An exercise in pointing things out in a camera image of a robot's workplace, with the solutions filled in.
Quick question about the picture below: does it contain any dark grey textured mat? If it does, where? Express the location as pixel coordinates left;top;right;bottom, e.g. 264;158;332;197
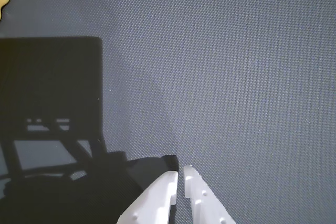
0;0;336;224

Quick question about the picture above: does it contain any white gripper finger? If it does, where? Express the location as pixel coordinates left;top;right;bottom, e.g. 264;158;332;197
117;170;180;224
183;165;236;224

